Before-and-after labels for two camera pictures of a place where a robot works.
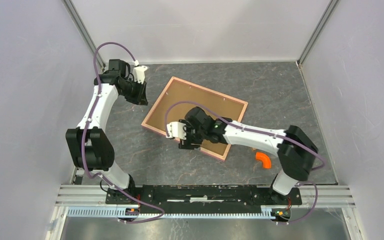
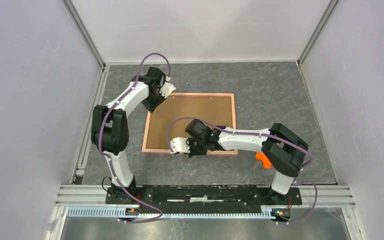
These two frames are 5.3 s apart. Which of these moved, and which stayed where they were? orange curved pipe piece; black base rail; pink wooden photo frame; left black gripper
Moved: left black gripper; pink wooden photo frame
Stayed: black base rail; orange curved pipe piece
